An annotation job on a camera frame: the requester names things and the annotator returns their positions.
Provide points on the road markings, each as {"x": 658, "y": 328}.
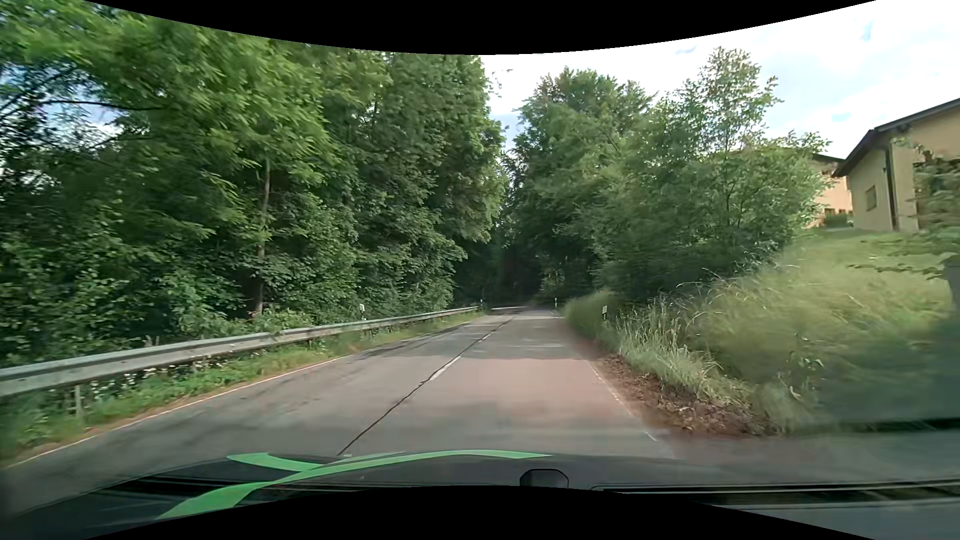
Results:
{"x": 444, "y": 367}

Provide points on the grey asphalt road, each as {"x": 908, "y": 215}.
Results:
{"x": 510, "y": 390}

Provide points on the group of green trees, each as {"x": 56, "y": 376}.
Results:
{"x": 660, "y": 187}

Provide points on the car's own bonnet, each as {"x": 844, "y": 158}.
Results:
{"x": 465, "y": 471}

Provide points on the wood of green trees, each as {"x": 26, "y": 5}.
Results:
{"x": 225, "y": 187}

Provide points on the tall grass bank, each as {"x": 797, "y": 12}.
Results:
{"x": 817, "y": 315}

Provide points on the pale orange building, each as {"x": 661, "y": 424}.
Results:
{"x": 834, "y": 196}

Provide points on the beige house with dark roof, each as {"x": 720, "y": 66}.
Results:
{"x": 892, "y": 180}

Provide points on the grey metal guard rail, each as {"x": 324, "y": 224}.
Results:
{"x": 187, "y": 349}

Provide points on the grass verge under guard rail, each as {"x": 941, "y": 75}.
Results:
{"x": 180, "y": 384}

